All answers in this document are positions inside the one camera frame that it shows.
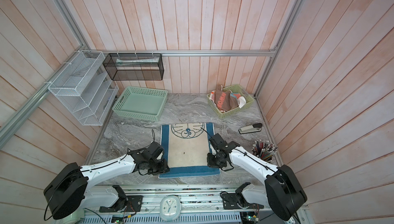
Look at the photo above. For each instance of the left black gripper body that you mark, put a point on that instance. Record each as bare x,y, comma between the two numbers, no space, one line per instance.
156,167

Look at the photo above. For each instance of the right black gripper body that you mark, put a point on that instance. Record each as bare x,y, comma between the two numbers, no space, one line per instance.
214,160

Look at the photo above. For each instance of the light green plastic basket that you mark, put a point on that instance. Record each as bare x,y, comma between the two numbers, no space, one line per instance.
236,88

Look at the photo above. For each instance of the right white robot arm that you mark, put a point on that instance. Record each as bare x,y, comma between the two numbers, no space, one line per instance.
282,191

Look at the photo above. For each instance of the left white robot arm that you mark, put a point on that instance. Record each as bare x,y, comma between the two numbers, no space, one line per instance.
74,187

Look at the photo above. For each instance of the white analog clock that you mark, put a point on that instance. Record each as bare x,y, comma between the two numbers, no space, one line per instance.
170,208

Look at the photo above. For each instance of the red pen holder cup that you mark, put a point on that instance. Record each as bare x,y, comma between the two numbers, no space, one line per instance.
264,150

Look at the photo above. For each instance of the black white stapler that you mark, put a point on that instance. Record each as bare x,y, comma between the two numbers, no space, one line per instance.
253,128

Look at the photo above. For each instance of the brown towel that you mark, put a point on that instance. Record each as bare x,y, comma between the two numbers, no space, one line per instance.
225,100

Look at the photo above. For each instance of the red white blue towel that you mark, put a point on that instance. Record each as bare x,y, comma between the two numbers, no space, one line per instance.
241,101

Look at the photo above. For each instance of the mint green plastic basket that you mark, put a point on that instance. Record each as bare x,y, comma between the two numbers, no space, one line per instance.
141,103

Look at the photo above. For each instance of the green circuit board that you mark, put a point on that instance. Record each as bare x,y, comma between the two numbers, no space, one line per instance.
249,218

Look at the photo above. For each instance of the white green bottle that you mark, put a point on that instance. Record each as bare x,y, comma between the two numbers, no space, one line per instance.
76,217

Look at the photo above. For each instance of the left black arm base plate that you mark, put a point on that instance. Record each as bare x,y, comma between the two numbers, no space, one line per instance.
131,203

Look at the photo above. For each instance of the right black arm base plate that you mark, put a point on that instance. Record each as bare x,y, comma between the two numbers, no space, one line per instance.
232,201

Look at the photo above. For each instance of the white wire mesh shelf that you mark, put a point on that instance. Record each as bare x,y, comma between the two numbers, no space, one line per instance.
84,89

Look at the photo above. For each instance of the black wire mesh basket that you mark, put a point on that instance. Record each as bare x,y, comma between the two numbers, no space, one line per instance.
134,66

